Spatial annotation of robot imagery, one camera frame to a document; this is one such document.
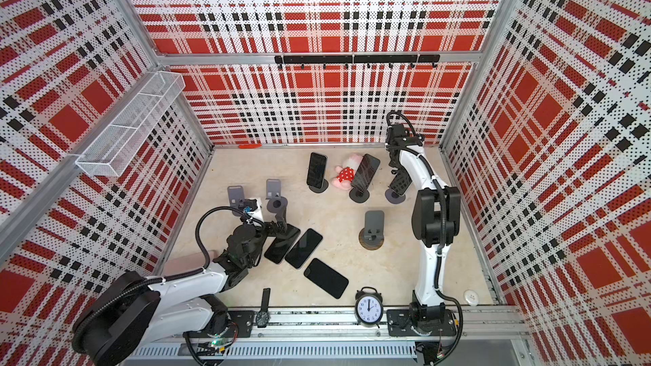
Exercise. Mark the dark phone stand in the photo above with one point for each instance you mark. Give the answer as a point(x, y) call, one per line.
point(359, 196)
point(320, 189)

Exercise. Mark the pink phone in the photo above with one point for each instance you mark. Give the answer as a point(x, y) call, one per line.
point(185, 264)

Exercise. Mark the black alarm clock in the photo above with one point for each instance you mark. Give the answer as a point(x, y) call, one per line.
point(368, 307)

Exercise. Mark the wooden base phone stand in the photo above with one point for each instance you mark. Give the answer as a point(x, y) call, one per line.
point(371, 237)

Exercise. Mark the black hook rail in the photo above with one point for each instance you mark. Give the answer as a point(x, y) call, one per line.
point(358, 59)

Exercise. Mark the white round puck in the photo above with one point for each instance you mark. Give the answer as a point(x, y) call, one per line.
point(472, 297)

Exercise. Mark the white wire basket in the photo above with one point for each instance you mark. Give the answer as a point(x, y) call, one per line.
point(116, 146)

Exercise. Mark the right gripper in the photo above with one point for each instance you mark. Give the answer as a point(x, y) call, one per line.
point(394, 164)

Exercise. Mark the pink plush toy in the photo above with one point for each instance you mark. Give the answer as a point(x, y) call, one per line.
point(345, 172)

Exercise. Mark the grey phone stand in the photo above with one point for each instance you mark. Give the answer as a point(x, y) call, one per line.
point(276, 202)
point(236, 196)
point(393, 197)

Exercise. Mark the black phone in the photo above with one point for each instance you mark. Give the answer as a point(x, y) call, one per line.
point(281, 246)
point(303, 248)
point(316, 169)
point(365, 172)
point(326, 278)
point(401, 182)

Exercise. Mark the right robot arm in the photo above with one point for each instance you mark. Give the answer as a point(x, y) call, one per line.
point(435, 223)

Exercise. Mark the red marker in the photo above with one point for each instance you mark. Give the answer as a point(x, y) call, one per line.
point(249, 146)

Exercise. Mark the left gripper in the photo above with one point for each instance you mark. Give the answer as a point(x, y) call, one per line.
point(275, 230)

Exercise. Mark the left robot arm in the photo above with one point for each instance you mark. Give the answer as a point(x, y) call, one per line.
point(137, 310)

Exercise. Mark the black wristwatch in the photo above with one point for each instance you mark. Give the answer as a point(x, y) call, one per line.
point(262, 317)

